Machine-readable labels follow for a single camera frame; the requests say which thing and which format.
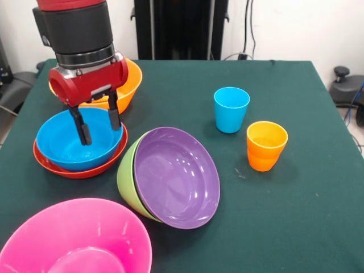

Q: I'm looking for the purple bowl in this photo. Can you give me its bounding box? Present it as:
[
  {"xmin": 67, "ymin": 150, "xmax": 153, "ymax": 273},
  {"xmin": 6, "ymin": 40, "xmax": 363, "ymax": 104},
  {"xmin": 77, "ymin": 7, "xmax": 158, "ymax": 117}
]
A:
[{"xmin": 133, "ymin": 126, "xmax": 221, "ymax": 230}]

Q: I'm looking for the dark green table cloth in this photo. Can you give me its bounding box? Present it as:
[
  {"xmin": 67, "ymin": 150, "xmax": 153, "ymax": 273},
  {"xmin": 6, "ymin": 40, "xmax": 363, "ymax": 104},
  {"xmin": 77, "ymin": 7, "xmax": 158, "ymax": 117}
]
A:
[{"xmin": 0, "ymin": 58, "xmax": 364, "ymax": 273}]

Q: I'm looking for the red bowl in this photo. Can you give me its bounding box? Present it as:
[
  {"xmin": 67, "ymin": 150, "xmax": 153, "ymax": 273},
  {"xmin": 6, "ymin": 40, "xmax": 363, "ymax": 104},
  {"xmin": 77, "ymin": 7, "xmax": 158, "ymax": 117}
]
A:
[{"xmin": 33, "ymin": 125, "xmax": 129, "ymax": 179}]

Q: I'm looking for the large blue bowl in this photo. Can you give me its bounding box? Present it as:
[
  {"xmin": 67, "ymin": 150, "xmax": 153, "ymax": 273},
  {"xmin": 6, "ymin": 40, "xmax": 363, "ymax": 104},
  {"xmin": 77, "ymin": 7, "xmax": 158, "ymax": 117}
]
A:
[{"xmin": 36, "ymin": 107, "xmax": 123, "ymax": 172}]

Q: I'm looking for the orange cup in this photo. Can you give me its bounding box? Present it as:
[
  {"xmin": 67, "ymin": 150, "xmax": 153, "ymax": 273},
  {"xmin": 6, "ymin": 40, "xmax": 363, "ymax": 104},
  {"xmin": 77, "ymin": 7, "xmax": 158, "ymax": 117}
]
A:
[
  {"xmin": 246, "ymin": 121, "xmax": 289, "ymax": 160},
  {"xmin": 247, "ymin": 147, "xmax": 281, "ymax": 172}
]

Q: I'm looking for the black chair base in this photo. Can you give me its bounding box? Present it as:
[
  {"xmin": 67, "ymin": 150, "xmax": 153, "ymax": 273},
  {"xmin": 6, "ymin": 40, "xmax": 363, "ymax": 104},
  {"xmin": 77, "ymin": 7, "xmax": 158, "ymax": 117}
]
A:
[{"xmin": 329, "ymin": 65, "xmax": 364, "ymax": 128}]

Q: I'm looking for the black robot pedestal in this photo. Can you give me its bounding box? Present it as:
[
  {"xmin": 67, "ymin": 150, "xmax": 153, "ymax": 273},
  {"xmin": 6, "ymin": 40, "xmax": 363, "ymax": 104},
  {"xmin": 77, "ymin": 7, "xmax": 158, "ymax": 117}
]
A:
[{"xmin": 130, "ymin": 0, "xmax": 230, "ymax": 60}]

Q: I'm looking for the green bowl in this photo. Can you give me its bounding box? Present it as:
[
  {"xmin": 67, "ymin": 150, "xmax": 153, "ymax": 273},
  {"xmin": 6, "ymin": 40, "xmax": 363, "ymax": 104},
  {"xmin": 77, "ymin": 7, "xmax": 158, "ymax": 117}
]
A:
[{"xmin": 117, "ymin": 130, "xmax": 163, "ymax": 223}]

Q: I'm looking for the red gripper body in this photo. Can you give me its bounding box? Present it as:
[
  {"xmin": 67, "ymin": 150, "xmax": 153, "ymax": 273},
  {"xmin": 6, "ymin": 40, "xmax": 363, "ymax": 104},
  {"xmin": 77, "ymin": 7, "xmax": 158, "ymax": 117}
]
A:
[{"xmin": 47, "ymin": 51, "xmax": 129, "ymax": 107}]

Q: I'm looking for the blue cup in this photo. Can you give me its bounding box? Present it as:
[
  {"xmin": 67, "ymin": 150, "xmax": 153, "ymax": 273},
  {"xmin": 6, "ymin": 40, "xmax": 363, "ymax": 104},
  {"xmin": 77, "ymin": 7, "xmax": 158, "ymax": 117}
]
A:
[{"xmin": 214, "ymin": 86, "xmax": 251, "ymax": 134}]

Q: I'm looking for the pink bowl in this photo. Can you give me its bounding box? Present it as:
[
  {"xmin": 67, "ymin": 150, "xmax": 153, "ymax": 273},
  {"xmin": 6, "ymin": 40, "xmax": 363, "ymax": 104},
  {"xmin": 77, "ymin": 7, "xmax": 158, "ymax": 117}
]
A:
[{"xmin": 0, "ymin": 197, "xmax": 153, "ymax": 273}]

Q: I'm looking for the small translucent blue bowl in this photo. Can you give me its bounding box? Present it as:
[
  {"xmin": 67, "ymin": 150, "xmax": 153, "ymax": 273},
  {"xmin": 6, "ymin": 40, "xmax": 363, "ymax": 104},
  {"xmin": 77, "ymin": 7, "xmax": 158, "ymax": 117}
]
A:
[{"xmin": 52, "ymin": 133, "xmax": 116, "ymax": 165}]

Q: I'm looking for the black wall cable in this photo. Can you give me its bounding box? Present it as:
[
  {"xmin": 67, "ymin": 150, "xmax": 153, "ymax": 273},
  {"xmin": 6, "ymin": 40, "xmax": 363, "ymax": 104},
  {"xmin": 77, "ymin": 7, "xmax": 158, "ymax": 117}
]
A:
[{"xmin": 243, "ymin": 0, "xmax": 257, "ymax": 54}]

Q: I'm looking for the orange bowl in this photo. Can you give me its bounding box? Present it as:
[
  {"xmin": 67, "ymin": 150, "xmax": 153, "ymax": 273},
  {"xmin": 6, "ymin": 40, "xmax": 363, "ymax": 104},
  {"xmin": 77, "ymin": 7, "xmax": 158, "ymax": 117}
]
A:
[{"xmin": 48, "ymin": 58, "xmax": 143, "ymax": 115}]

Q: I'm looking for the black office chair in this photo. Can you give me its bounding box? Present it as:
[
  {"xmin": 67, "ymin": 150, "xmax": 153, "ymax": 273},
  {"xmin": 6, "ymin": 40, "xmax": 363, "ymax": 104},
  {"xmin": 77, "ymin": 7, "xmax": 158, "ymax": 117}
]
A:
[{"xmin": 0, "ymin": 36, "xmax": 39, "ymax": 114}]

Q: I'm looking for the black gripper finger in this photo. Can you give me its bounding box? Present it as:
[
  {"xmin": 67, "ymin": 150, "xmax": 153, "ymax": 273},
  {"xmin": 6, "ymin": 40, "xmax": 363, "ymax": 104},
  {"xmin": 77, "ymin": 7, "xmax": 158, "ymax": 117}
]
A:
[
  {"xmin": 67, "ymin": 105, "xmax": 92, "ymax": 146},
  {"xmin": 107, "ymin": 90, "xmax": 122, "ymax": 131}
]

